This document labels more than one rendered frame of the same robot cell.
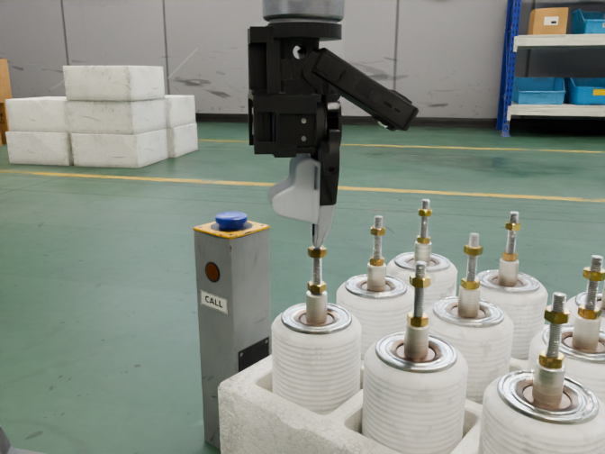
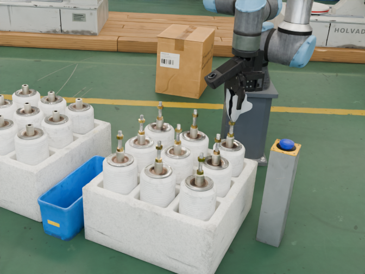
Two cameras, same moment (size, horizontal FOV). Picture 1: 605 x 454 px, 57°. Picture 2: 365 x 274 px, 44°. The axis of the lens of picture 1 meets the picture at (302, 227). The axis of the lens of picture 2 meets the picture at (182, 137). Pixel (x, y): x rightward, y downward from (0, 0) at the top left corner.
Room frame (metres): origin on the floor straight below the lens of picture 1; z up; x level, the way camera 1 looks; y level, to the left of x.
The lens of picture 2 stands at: (1.65, -0.48, 0.88)
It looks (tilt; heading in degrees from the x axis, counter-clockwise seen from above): 27 degrees down; 164
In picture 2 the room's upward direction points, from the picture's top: 3 degrees clockwise
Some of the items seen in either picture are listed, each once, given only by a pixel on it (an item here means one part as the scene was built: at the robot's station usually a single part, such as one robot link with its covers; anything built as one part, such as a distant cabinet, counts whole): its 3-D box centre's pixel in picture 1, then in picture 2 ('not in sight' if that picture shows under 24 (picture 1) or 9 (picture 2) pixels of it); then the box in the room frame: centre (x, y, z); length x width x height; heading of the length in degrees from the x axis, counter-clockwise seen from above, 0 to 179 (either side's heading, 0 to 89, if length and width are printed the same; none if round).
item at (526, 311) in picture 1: (500, 348); (157, 199); (0.66, -0.26, 0.16); 0.10 x 0.10 x 0.18
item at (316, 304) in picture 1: (316, 307); (230, 141); (0.55, -0.01, 0.26); 0.02 x 0.02 x 0.03
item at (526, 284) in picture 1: (507, 282); (158, 170); (0.66, -0.26, 0.25); 0.08 x 0.08 x 0.01
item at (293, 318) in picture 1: (316, 318); (229, 145); (0.55, -0.01, 0.25); 0.08 x 0.08 x 0.01
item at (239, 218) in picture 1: (231, 222); (286, 144); (0.69, 0.09, 0.32); 0.04 x 0.04 x 0.02
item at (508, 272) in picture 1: (508, 272); (158, 167); (0.66, -0.26, 0.26); 0.02 x 0.02 x 0.03
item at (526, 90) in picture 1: (537, 90); not in sight; (4.88, -1.98, 0.36); 0.50 x 0.38 x 0.21; 167
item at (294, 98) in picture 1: (295, 92); (244, 69); (0.55, 0.01, 0.49); 0.09 x 0.08 x 0.12; 99
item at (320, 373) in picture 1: (315, 394); (226, 171); (0.55, -0.01, 0.16); 0.10 x 0.10 x 0.18
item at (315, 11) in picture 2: not in sight; (307, 7); (-1.26, 1.23, 0.29); 0.30 x 0.30 x 0.06
